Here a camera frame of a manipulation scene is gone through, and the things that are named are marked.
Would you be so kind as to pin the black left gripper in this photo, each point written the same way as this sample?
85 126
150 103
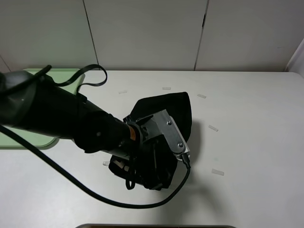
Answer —
147 162

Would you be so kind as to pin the black short sleeve t-shirt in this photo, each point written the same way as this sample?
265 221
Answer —
178 107

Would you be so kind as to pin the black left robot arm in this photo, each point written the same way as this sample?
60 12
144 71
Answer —
37 105

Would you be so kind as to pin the light green plastic tray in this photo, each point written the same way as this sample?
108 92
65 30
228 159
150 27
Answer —
42 142

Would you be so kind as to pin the clear tape strip near left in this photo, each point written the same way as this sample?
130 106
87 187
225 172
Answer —
106 163

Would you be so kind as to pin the clear tape strip near right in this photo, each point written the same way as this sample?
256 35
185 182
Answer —
217 172

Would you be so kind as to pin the clear tape strip right middle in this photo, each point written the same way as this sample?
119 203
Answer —
213 128

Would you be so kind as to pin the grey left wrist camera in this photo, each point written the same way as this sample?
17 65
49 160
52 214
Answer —
161 123

